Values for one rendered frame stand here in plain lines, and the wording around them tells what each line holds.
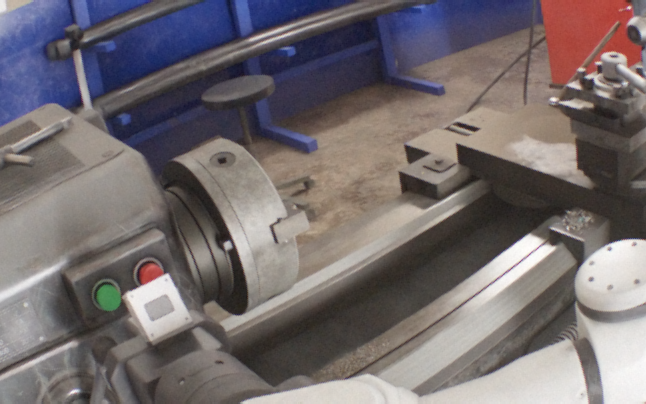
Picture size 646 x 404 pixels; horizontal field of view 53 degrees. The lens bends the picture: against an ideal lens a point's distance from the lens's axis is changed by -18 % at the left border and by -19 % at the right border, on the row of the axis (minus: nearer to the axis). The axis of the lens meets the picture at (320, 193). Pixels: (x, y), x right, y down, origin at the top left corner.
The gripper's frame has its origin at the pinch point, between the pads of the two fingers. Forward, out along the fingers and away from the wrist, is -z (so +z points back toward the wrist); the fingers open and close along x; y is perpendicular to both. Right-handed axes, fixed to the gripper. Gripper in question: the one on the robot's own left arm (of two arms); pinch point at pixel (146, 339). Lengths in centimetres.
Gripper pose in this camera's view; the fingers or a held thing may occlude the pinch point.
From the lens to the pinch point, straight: 66.9
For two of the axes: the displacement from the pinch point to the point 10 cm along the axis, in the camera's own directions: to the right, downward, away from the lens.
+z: 5.8, 2.5, -7.7
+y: -1.8, -8.9, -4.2
